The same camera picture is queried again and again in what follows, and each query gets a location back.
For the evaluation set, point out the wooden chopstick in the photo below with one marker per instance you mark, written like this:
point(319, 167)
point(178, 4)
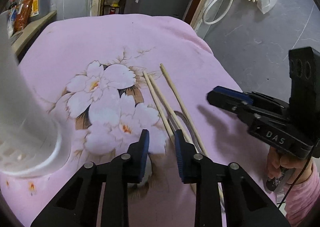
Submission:
point(158, 105)
point(170, 110)
point(184, 110)

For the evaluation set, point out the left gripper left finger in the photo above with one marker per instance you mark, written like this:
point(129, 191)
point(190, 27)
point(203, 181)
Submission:
point(138, 152)

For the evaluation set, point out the right hand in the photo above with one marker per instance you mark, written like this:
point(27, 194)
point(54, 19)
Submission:
point(302, 168)

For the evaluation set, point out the white plastic utensil holder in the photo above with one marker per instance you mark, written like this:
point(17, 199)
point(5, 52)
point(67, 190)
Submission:
point(31, 140)

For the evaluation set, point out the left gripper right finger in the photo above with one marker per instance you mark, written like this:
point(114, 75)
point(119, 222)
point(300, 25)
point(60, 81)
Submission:
point(185, 158)

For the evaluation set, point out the large oil jug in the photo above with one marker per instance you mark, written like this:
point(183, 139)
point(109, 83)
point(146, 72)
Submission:
point(39, 9)

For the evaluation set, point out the grey cabinet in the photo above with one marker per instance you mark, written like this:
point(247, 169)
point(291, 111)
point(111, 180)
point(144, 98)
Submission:
point(172, 8)

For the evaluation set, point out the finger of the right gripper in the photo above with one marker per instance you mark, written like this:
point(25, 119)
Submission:
point(227, 104)
point(232, 94)

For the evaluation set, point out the pink floral cloth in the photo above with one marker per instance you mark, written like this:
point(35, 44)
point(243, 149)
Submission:
point(89, 74)

